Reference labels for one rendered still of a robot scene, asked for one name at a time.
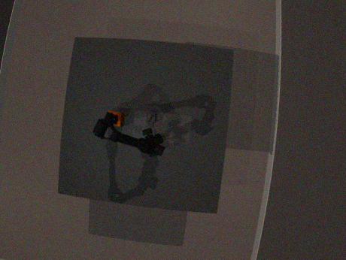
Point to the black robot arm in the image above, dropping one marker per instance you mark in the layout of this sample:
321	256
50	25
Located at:
144	145

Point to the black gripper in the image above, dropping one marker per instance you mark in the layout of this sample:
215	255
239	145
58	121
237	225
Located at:
147	132

